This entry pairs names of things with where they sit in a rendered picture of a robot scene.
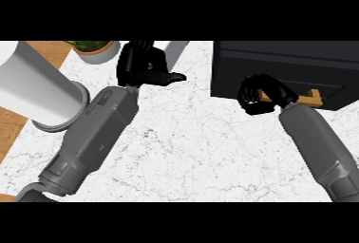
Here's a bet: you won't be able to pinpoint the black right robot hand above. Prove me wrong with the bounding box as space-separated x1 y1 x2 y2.
236 73 299 116

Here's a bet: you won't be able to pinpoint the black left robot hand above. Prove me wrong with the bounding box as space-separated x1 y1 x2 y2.
115 40 187 88

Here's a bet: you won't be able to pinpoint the wooden drawer handle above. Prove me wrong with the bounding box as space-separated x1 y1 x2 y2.
259 88 323 108

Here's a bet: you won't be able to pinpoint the dark grey drawer cabinet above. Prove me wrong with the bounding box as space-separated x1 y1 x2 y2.
208 40 359 111

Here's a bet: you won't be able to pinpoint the potted green plant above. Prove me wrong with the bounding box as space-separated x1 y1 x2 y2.
64 40 122 65

